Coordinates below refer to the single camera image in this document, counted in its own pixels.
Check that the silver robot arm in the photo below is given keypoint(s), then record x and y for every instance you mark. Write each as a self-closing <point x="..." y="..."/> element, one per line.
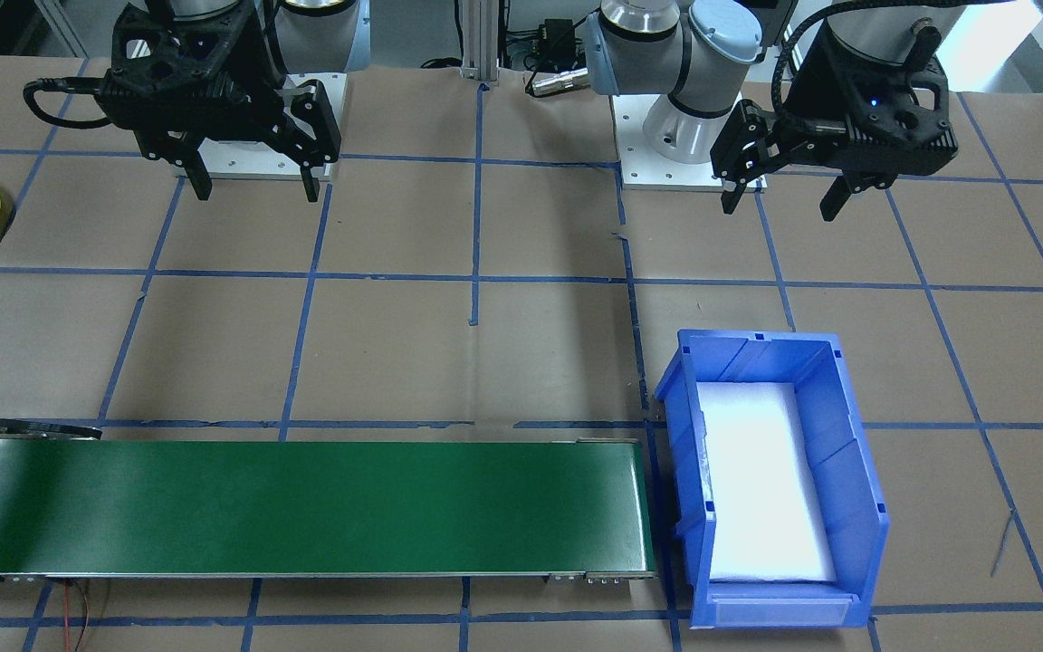
<point x="666" y="45"/>
<point x="322" y="32"/>

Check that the black power adapter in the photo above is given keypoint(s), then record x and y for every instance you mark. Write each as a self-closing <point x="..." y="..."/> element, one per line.
<point x="558" y="38"/>

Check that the upright aluminium profile post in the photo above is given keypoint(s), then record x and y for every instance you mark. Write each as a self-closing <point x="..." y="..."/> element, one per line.
<point x="481" y="36"/>

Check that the green conveyor belt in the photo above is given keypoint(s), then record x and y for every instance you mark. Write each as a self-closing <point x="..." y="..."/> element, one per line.
<point x="304" y="507"/>

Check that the white foam pad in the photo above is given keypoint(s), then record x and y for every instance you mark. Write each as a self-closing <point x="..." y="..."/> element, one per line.
<point x="757" y="480"/>

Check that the blue plastic bin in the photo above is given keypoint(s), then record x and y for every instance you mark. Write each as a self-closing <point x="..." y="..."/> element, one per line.
<point x="847" y="453"/>

